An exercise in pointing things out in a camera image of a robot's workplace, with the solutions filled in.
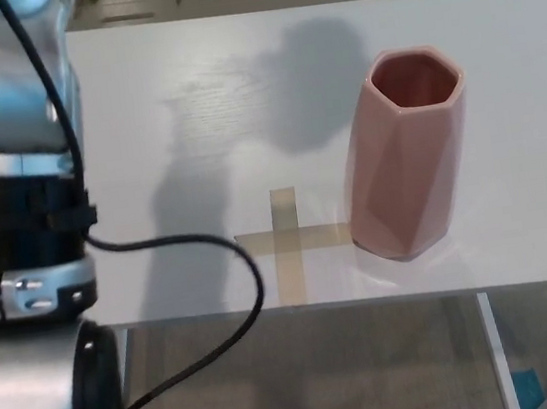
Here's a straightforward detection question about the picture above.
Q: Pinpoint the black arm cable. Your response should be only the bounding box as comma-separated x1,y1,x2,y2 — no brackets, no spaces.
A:
0,0,281,409

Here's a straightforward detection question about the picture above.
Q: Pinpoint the teal object on floor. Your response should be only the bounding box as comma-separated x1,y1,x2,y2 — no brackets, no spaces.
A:
510,365,547,409

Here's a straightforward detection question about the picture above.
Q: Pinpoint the long tan tape strip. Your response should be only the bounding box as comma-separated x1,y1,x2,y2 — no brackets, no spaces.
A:
265,186,311,309

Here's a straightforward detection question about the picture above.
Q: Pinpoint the pink faceted ceramic vase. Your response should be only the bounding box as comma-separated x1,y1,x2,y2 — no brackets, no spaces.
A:
327,40,488,269

